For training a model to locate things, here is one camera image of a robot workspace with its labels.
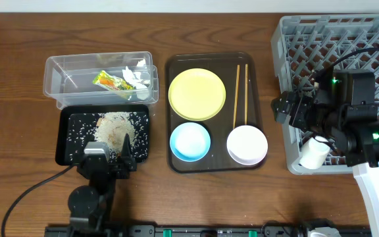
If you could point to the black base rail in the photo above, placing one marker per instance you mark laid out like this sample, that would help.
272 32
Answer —
321 227

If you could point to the dark brown serving tray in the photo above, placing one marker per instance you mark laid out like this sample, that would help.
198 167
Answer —
223 65

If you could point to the wooden chopstick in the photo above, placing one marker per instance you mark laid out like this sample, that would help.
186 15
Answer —
246 94
236 96

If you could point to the black plastic waste tray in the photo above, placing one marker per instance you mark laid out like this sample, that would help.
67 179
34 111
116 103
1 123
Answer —
62 131

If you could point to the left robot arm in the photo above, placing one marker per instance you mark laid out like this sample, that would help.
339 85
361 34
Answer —
90 205

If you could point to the green snack wrapper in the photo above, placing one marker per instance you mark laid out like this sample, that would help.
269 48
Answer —
111 83

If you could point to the clear plastic waste bin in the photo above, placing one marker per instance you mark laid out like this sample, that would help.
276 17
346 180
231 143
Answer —
68 78

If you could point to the yellow round plate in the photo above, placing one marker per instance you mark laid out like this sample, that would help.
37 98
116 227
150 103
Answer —
197 94

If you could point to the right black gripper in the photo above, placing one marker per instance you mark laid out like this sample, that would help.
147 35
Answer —
295 112

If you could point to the grey dishwasher rack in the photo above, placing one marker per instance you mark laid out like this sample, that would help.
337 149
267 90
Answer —
305 45

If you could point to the white cup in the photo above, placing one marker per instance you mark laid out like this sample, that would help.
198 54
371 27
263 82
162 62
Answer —
314 152

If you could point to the white pink round bowl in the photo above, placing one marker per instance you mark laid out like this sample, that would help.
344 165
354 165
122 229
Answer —
247 145

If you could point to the light blue bowl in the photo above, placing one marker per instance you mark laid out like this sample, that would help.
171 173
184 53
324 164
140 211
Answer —
190 142

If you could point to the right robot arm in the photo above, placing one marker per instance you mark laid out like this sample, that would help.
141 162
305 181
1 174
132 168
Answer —
344 110

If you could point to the white tissue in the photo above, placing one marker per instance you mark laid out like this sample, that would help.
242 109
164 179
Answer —
134 79

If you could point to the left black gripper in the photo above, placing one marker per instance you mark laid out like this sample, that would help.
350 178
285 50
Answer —
111 164

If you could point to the rice food waste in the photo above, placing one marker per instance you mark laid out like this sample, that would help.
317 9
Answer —
110 128

